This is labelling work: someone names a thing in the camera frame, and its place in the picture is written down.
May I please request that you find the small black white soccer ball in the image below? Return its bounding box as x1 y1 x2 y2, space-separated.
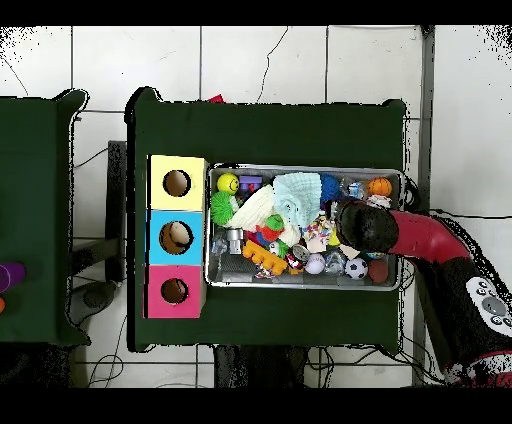
344 256 369 281

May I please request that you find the cream waffle cloth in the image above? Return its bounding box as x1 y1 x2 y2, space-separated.
227 185 302 248

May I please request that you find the mint green waffle cloth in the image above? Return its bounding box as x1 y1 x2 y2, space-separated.
271 171 324 238

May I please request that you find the purple toy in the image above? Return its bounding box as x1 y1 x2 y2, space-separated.
0 262 27 294

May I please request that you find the black stand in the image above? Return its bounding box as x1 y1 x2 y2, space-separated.
106 140 128 283

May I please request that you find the orange toy building block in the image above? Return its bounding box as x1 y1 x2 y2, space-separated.
241 238 291 278

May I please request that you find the blue spiky ball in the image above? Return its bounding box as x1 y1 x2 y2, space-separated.
319 173 343 202

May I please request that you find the clear shallow mesh bin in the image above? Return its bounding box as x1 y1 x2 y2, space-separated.
203 162 407 292

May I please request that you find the small white baseball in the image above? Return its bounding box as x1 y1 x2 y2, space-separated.
304 253 328 276

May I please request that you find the small orange basketball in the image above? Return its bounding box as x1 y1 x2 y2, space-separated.
369 176 393 199

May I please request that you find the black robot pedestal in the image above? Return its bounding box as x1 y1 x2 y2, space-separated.
214 343 309 389

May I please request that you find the yellow smiley ball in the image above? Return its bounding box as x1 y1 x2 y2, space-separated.
217 172 241 195

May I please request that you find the dark green side table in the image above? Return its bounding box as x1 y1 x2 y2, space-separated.
0 89 89 347

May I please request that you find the black cable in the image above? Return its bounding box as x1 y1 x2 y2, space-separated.
431 207 512 221

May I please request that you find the grey vertical pole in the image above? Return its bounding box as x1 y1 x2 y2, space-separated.
411 25 437 353

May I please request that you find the wooden box with three holes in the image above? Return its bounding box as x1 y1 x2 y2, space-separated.
144 154 209 320

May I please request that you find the colourful knotted rope toy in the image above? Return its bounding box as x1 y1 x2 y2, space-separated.
303 215 334 254

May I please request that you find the dark green table cloth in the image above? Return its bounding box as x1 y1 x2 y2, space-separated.
125 86 409 353

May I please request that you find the green fuzzy toy with eyes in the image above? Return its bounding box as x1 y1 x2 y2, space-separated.
210 190 240 228

